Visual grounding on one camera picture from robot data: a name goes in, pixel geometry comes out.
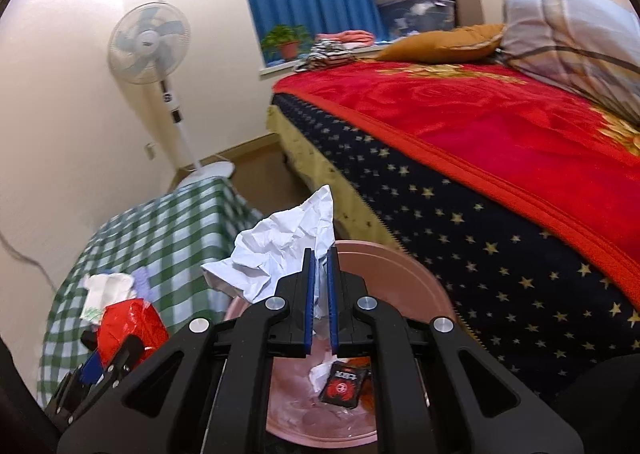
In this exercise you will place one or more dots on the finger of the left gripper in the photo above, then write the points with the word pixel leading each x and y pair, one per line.
pixel 128 354
pixel 75 386

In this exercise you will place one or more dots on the pink plastic basin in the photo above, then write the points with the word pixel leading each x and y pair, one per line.
pixel 389 275

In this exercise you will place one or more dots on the white paper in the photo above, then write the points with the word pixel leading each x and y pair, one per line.
pixel 275 248

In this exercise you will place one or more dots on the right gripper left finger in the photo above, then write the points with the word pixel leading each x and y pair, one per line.
pixel 206 390

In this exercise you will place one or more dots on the pink folded clothes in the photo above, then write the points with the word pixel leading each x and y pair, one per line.
pixel 350 38

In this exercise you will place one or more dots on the clear plastic bag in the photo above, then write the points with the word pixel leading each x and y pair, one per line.
pixel 317 418

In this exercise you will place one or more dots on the orange plastic bag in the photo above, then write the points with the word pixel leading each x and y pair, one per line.
pixel 366 395

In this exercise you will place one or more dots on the red plastic bag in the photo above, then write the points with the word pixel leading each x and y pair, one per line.
pixel 130 317

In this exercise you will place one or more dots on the black packet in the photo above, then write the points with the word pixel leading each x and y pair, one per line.
pixel 344 384

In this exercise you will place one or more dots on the green checkered tablecloth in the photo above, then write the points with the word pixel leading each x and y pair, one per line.
pixel 171 237

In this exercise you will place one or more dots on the lilac foam net sheet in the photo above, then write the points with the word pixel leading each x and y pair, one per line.
pixel 141 284

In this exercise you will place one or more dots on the orange brown pillow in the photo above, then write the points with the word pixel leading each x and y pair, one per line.
pixel 461 45

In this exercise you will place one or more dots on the wall power plug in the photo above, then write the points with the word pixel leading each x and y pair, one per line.
pixel 149 149

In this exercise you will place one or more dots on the white standing fan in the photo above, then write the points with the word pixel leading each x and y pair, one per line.
pixel 146 46

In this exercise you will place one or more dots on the clear storage box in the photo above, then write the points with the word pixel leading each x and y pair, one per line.
pixel 405 17

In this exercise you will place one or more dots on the plaid grey pillow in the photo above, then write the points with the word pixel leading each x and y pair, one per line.
pixel 589 47

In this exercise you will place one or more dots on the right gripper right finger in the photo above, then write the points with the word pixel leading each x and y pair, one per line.
pixel 435 389

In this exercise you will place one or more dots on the red floral blanket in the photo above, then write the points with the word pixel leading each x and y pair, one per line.
pixel 546 154

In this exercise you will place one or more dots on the potted green plant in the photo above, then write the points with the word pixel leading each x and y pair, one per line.
pixel 285 41

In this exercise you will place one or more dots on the navy star bedsheet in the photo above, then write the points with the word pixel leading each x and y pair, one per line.
pixel 540 308

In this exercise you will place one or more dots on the white bag green print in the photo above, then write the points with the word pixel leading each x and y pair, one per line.
pixel 103 290

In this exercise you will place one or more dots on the zebra striped cloth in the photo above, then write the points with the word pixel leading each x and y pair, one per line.
pixel 325 54

